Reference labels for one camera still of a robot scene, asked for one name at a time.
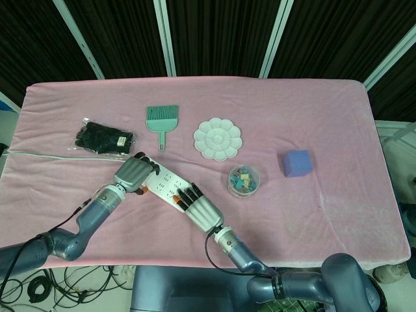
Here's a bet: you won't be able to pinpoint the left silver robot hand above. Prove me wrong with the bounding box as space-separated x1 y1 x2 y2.
112 151 162 196

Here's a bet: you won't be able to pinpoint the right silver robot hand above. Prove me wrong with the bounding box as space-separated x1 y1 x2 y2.
172 182 225 234

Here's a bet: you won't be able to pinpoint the white power strip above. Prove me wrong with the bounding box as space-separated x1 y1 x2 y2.
142 159 204 214

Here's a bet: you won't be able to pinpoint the teal hand brush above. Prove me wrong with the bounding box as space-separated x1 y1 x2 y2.
145 104 179 152

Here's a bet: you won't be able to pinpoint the black gloves in plastic bag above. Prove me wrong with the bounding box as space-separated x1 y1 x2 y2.
67 117 137 159

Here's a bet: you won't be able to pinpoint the clear jar of clips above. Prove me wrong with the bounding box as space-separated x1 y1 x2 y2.
227 164 261 199

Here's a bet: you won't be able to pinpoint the white flower paint palette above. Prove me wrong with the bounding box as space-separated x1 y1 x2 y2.
193 117 243 161

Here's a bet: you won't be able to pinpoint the blue-grey robot torso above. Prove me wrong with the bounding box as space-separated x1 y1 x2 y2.
129 265 268 312

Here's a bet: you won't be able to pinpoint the pink table cloth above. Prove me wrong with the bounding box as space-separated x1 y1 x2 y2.
0 76 411 271

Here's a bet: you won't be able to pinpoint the purple foam cube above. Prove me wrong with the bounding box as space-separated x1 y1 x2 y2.
281 149 315 179

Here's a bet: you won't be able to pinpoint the green checked cloth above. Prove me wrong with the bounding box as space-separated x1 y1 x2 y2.
259 298 326 312

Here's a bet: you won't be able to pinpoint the black pleated curtain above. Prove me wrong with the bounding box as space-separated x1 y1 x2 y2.
0 0 416 123

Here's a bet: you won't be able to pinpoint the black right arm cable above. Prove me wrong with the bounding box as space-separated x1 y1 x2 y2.
204 230 280 280

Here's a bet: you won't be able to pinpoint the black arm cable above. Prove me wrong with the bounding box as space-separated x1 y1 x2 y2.
0 198 92 287
204 230 280 280

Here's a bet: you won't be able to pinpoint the grey power strip cord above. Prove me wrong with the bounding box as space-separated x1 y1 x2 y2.
5 151 128 163

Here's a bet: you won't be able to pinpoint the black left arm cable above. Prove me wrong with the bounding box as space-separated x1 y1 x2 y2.
0 198 92 287

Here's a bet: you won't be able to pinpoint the black floor cable tangle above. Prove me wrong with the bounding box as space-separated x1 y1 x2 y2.
0 265 135 306

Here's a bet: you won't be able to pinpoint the white frame post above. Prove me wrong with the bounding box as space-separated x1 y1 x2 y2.
259 0 295 79
153 0 177 78
53 0 105 80
363 24 416 91

